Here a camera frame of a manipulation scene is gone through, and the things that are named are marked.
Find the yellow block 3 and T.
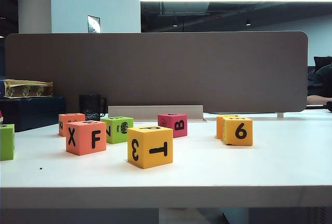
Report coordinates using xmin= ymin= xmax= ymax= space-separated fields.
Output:
xmin=127 ymin=125 xmax=174 ymax=170

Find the green block 7 Nest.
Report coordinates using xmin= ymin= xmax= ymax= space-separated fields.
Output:
xmin=100 ymin=116 xmax=134 ymax=145

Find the yellow block 6 Alligator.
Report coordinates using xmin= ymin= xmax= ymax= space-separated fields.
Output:
xmin=222 ymin=117 xmax=254 ymax=147

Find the orange block X F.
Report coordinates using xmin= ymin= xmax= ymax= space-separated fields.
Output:
xmin=65 ymin=120 xmax=107 ymax=156

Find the orange block 2 Queen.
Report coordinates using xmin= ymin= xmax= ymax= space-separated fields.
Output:
xmin=58 ymin=113 xmax=86 ymax=137

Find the pink block with B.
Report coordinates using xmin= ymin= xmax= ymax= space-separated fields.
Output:
xmin=157 ymin=113 xmax=188 ymax=138

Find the brown desk partition panel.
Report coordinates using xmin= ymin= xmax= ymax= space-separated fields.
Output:
xmin=4 ymin=31 xmax=309 ymax=114

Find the yellow block with 9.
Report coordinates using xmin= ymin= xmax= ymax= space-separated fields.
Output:
xmin=216 ymin=114 xmax=241 ymax=139

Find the black mug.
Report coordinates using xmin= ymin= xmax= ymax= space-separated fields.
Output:
xmin=78 ymin=94 xmax=108 ymax=121

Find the dark blue box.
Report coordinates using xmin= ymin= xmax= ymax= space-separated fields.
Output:
xmin=0 ymin=96 xmax=66 ymax=133

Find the gold patterned box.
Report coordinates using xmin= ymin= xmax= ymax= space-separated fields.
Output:
xmin=3 ymin=79 xmax=54 ymax=99

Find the black office chair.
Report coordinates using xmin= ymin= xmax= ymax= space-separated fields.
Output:
xmin=313 ymin=55 xmax=332 ymax=74

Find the person in dark green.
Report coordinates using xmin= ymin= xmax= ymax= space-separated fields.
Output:
xmin=308 ymin=63 xmax=332 ymax=105

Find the green foam block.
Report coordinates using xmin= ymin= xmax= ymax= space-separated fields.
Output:
xmin=0 ymin=123 xmax=16 ymax=161

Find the silver wall plate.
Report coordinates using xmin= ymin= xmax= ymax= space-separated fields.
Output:
xmin=87 ymin=15 xmax=101 ymax=34

